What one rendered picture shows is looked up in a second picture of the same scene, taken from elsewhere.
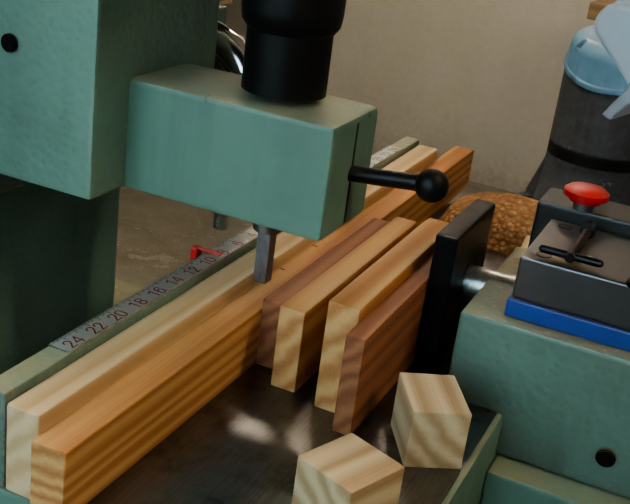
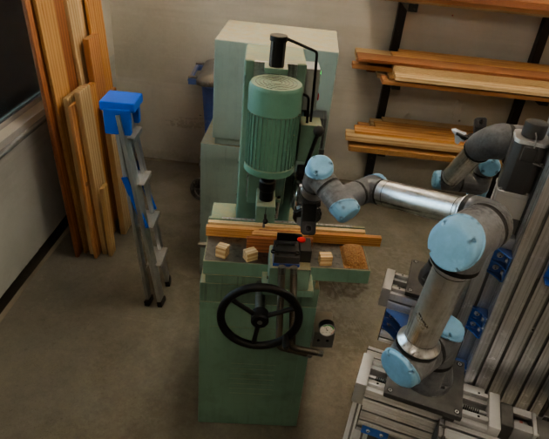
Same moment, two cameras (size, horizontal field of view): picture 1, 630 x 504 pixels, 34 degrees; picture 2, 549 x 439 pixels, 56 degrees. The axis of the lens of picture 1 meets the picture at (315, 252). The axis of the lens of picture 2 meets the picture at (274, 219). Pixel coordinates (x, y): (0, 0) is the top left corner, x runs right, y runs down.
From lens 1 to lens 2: 1.67 m
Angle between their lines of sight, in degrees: 57
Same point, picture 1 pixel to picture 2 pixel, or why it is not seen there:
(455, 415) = (246, 253)
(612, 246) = (291, 248)
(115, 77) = (253, 186)
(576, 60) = not seen: hidden behind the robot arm
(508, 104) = not seen: outside the picture
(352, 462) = (222, 246)
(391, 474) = (222, 249)
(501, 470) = (263, 272)
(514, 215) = (348, 250)
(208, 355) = (240, 230)
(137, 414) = (221, 230)
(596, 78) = not seen: hidden behind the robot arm
